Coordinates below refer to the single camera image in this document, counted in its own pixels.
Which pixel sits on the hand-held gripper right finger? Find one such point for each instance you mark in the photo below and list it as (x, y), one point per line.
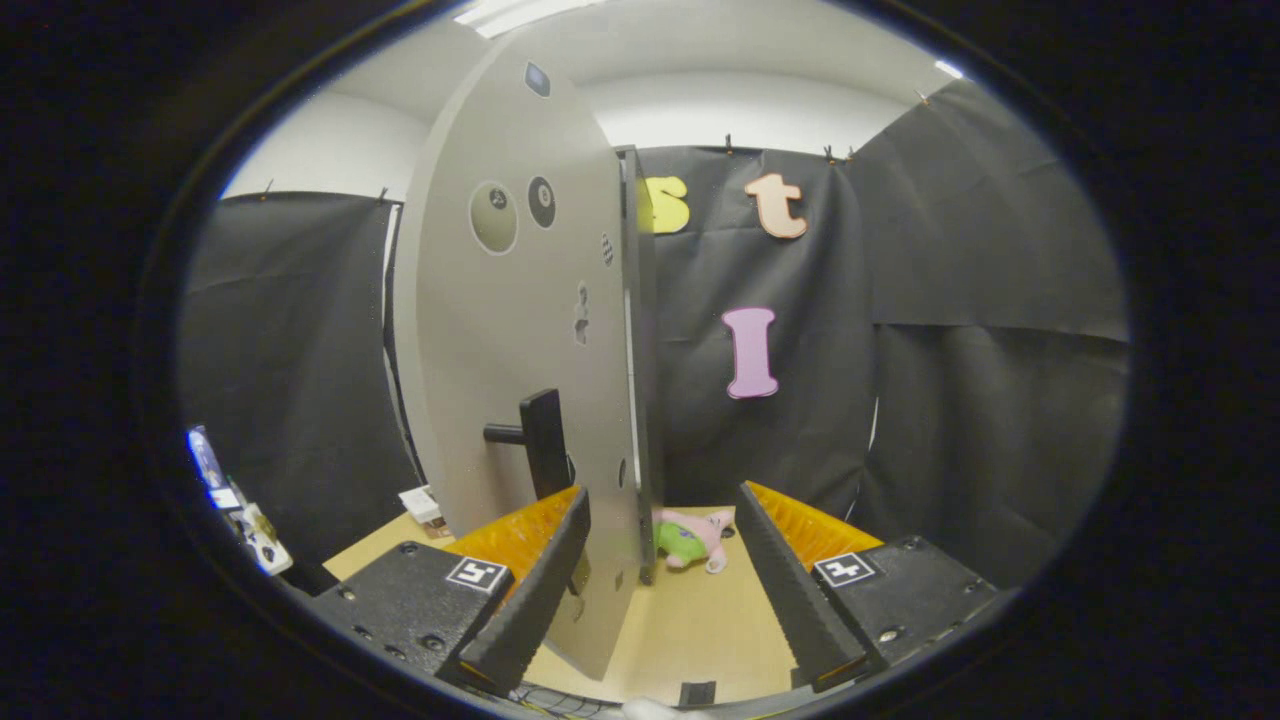
(790, 590)

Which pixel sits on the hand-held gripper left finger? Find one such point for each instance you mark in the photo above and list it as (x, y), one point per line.
(535, 600)

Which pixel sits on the grey shoe cabinet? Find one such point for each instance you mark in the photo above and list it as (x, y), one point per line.
(645, 400)

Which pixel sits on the pink and green plush toy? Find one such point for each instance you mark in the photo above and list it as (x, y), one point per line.
(692, 538)

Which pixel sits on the white booklet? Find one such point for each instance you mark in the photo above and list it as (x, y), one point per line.
(421, 505)

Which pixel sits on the white cloth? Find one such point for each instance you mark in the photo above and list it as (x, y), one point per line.
(655, 711)

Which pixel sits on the white patterned object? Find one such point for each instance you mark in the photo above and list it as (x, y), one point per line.
(258, 535)

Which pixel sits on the black backdrop cloth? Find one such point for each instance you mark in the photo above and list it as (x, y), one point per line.
(950, 300)

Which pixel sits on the small ceiling light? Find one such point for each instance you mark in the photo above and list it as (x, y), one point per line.
(949, 68)

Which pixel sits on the long ceiling light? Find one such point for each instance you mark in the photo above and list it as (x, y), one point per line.
(525, 12)

